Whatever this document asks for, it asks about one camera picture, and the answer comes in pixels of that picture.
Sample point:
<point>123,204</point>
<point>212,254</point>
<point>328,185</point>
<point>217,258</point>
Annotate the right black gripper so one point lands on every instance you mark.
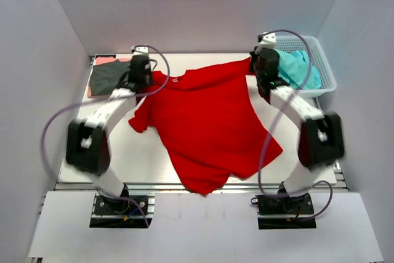
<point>254,56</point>

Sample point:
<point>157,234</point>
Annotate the white plastic basket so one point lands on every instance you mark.
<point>311,45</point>

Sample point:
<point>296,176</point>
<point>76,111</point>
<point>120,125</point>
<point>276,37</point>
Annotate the folded pink t-shirt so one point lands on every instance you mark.
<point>104,59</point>

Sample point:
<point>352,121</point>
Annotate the teal t-shirt in basket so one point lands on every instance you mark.
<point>293,68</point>

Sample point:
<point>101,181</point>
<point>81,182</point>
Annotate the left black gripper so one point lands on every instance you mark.
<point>150,76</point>

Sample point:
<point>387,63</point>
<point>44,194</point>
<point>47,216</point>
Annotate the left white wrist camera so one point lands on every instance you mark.
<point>140,50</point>

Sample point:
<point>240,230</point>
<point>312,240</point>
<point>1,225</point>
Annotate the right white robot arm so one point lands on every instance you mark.
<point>321,140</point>

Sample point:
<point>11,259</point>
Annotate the red t-shirt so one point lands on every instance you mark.
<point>207,124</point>

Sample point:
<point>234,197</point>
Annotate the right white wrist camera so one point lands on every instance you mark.
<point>266,40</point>

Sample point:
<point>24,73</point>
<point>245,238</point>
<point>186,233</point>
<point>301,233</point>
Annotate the folded grey t-shirt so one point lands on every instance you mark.
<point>106,79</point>

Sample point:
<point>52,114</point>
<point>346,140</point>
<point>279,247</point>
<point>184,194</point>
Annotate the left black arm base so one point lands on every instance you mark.
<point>117,214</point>

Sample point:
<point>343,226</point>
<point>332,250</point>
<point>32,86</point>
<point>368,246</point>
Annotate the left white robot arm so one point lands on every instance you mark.
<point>87,146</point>

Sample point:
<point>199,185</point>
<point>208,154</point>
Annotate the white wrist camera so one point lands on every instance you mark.
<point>140,50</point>
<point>266,40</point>

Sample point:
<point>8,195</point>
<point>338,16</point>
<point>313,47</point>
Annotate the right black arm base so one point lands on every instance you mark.
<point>284,214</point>

